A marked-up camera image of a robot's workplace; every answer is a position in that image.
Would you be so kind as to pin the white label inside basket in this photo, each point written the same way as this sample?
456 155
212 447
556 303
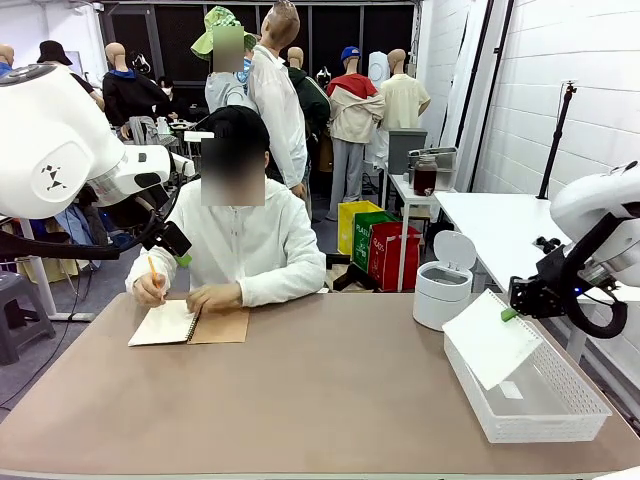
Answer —
514 391

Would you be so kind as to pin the mannequin in black sweater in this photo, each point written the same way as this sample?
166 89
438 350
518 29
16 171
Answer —
132 95

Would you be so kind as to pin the green recycling bin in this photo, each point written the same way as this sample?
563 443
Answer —
362 240

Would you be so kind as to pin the large white table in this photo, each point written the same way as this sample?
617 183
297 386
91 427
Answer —
500 220

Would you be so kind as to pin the person's right forearm white sleeve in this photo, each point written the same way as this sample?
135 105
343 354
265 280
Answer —
137 270

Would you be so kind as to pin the white oval panel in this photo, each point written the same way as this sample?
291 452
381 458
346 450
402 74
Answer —
378 70

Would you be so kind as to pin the yellow pencil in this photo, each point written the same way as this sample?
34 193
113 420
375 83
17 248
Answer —
154 270

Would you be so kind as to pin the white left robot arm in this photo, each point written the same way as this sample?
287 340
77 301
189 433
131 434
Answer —
50 145

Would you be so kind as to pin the person's left hand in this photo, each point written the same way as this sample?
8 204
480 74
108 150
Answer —
217 299

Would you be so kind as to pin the figure with green checkered hat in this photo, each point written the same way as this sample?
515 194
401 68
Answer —
227 85

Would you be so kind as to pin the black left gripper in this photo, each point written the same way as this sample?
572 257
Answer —
135 212

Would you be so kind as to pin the white table with white legs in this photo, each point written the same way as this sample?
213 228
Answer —
42 290

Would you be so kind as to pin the black tripod stand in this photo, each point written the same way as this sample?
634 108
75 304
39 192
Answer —
555 145

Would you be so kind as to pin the person's left forearm white sleeve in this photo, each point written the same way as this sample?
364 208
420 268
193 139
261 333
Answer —
285 287

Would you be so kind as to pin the grey plastic stool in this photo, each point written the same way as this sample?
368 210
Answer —
22 300

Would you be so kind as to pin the small white side table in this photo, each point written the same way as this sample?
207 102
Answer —
400 185

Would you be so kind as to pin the person torso in white hoodie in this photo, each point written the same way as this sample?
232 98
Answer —
260 240

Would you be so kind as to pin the white lidded trash bin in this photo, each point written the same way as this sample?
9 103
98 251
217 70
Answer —
440 305

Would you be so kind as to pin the background person wearing mask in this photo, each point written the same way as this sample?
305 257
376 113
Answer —
172 100

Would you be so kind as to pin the red recycling bin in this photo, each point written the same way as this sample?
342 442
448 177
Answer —
395 260

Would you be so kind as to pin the grey cabinet box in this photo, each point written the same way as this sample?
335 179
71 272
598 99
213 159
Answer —
407 145

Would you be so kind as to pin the spiral notebook with brown cover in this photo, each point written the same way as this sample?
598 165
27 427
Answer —
220 327

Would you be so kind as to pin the mannequin red beige jacket blue cap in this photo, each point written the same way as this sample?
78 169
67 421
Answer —
355 110

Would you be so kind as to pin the mannequin in cream shirt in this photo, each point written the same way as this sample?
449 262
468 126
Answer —
404 100

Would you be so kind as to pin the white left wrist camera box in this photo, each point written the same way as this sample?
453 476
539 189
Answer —
184 166

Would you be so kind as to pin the wooden black floor stand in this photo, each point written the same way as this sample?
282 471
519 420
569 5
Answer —
350 280

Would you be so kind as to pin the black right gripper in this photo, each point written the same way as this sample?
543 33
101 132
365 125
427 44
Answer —
557 282

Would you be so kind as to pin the yellow recycling bin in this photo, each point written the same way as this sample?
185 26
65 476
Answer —
350 225

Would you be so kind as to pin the stacked metal trays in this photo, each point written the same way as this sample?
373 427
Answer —
446 165

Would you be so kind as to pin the mannequin with blue collar jacket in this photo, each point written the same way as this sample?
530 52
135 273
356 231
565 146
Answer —
6 57

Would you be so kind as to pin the tall mannequin in white shirt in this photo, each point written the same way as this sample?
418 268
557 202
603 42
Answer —
277 110

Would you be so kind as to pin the white paper sheet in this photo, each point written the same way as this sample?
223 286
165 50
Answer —
485 340

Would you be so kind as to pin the mannequin in dark green jacket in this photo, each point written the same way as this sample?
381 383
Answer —
312 100

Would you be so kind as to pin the brown glass jar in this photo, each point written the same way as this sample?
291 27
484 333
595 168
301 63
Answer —
425 177

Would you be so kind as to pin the person's right hand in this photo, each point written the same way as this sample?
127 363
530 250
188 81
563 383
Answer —
149 291

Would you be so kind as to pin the white perforated plastic basket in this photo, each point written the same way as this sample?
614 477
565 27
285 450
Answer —
565 395

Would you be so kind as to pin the mannequin with black bucket hat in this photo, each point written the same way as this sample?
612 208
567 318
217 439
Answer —
54 52

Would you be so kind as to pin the black baseball cap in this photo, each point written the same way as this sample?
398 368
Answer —
235 122

